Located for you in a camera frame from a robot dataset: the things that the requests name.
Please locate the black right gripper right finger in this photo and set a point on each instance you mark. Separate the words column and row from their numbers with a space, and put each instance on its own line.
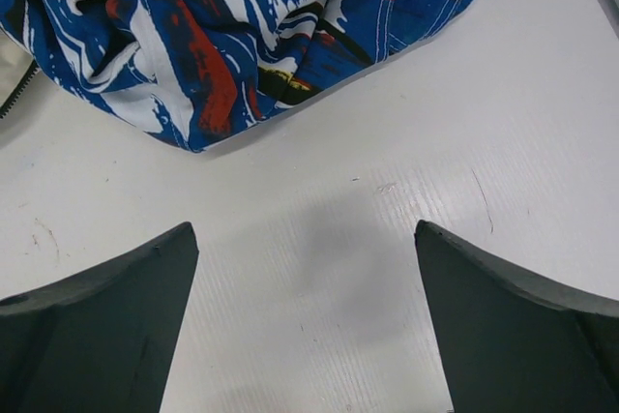
column 511, row 340

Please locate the beige zippered cloth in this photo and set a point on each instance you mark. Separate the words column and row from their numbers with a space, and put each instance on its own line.
column 17, row 68

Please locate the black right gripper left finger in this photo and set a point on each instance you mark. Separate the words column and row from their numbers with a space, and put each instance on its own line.
column 101, row 340

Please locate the blue white red cloth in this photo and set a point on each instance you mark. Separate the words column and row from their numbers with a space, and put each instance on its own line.
column 192, row 73

